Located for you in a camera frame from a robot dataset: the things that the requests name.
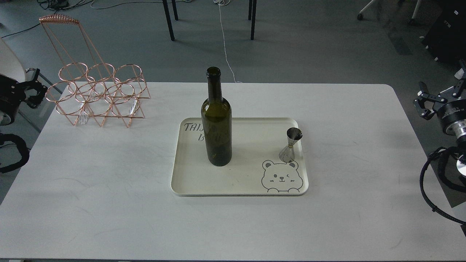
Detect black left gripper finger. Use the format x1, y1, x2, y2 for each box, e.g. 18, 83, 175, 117
19, 68, 48, 109

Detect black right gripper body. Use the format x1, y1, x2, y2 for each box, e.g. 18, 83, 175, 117
437, 99, 466, 136

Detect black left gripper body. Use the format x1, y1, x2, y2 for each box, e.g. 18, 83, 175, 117
0, 74, 25, 126

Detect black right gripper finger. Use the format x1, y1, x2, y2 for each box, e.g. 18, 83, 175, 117
413, 82, 448, 120
451, 79, 466, 99

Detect steel double jigger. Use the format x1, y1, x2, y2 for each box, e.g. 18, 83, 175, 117
279, 127, 303, 163

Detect dark green wine bottle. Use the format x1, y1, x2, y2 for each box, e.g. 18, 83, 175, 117
201, 67, 232, 166

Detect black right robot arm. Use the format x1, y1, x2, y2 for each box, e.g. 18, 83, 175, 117
413, 79, 466, 177

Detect black equipment box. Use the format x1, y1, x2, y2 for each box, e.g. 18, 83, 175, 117
422, 0, 466, 63

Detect black table legs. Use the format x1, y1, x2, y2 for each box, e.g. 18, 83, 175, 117
162, 0, 257, 41

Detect cream bear tray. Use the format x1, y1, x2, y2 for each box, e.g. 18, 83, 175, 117
170, 118, 309, 197

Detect black braided cable right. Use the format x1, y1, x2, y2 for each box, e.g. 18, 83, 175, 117
419, 146, 466, 225

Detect black braided cable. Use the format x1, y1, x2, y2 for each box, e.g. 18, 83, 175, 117
419, 146, 466, 225
0, 133, 30, 174

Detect black braided cable left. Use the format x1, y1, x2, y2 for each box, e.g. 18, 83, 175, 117
0, 133, 30, 174

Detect rose gold wire bottle rack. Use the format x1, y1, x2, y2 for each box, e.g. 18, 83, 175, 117
39, 14, 151, 127

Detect white floor cable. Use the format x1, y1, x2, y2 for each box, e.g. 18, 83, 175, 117
213, 0, 243, 83

